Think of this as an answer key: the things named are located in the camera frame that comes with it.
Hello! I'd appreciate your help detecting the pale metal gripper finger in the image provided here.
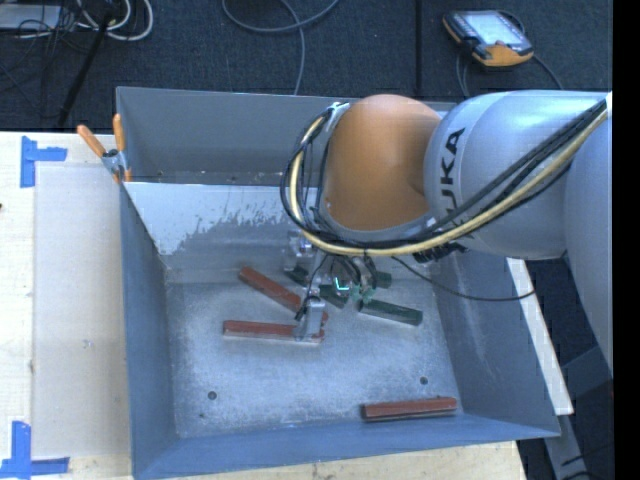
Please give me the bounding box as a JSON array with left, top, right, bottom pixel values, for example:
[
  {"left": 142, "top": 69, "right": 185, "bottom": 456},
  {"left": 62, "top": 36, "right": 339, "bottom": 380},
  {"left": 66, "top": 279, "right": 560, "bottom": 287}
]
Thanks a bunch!
[
  {"left": 297, "top": 295, "right": 314, "bottom": 341},
  {"left": 310, "top": 295, "right": 326, "bottom": 342}
]

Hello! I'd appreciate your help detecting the red-brown flat block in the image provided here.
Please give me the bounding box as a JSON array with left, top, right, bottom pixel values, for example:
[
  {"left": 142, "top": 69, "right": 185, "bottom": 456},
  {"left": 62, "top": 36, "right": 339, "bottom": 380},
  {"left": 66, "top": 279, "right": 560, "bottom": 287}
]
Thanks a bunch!
[
  {"left": 221, "top": 319, "right": 326, "bottom": 345},
  {"left": 236, "top": 265, "right": 330, "bottom": 325},
  {"left": 360, "top": 395, "right": 459, "bottom": 423}
]

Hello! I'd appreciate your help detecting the grey metal bin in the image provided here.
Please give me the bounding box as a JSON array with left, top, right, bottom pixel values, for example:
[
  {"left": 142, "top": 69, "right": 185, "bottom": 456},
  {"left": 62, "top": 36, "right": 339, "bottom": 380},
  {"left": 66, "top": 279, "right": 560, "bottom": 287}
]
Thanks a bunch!
[{"left": 114, "top": 85, "right": 562, "bottom": 480}]

